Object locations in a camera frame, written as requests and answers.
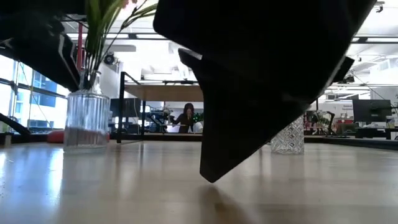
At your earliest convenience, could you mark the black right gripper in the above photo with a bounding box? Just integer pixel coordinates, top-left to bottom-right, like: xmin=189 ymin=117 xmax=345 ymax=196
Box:
xmin=152 ymin=0 xmax=377 ymax=105

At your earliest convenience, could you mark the diamond-cut clear glass vase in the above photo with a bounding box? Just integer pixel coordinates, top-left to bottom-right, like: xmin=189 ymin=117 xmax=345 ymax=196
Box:
xmin=270 ymin=114 xmax=305 ymax=156

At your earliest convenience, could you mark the ribbed clear glass vase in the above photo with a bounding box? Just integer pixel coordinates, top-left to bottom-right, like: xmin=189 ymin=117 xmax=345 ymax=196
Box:
xmin=63 ymin=70 xmax=111 ymax=154

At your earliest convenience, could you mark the person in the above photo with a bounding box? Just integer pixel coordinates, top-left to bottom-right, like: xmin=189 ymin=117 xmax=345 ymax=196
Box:
xmin=169 ymin=102 xmax=196 ymax=134

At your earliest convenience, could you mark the dark computer monitor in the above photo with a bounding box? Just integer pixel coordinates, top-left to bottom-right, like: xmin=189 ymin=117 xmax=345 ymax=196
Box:
xmin=109 ymin=98 xmax=142 ymax=119
xmin=352 ymin=98 xmax=392 ymax=123

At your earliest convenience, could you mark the long linear ceiling light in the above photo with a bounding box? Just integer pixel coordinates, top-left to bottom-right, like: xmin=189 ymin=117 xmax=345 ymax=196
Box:
xmin=67 ymin=32 xmax=398 ymax=44

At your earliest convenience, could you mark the red desk lamp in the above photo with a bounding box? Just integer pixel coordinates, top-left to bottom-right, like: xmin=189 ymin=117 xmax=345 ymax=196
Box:
xmin=46 ymin=23 xmax=111 ymax=144

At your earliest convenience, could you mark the wooden shelf with black frame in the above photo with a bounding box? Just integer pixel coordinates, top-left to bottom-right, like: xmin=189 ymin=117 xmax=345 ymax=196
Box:
xmin=116 ymin=71 xmax=205 ymax=144

